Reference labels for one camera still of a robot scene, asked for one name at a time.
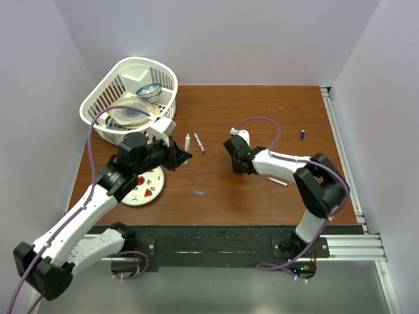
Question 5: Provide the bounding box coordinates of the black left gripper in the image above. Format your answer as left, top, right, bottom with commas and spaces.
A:
134, 133, 192, 175

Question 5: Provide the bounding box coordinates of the white green pen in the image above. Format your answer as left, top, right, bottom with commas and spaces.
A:
185, 133, 191, 152

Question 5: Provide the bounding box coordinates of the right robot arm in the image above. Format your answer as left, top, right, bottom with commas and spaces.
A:
223, 133, 350, 258

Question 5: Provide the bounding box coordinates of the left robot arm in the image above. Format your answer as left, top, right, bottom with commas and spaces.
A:
13, 132, 192, 301

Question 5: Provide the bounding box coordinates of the white purple pen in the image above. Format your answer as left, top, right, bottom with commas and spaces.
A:
194, 132, 206, 154

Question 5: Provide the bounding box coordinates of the grey pen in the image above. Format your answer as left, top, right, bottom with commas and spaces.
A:
267, 177, 289, 186

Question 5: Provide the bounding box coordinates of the strawberry pattern plate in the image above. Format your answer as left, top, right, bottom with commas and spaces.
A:
121, 166, 165, 207

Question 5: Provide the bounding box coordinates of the beige blue ceramic plate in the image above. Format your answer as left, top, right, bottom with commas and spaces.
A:
109, 97, 159, 128

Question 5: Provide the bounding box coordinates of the blue white ceramic bowl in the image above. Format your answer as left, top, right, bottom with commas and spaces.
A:
136, 82, 162, 103

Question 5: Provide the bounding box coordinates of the white plastic dish basket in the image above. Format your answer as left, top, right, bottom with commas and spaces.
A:
79, 57, 178, 145

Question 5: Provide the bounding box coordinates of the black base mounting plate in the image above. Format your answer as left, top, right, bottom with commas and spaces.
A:
88, 224, 367, 272

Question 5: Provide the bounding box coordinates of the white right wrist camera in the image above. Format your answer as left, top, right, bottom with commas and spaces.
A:
230, 128, 250, 146

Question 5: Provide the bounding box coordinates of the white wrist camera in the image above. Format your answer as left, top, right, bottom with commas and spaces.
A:
230, 128, 250, 146
149, 116, 177, 139

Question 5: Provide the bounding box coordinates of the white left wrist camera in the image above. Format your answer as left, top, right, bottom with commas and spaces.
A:
149, 116, 177, 139

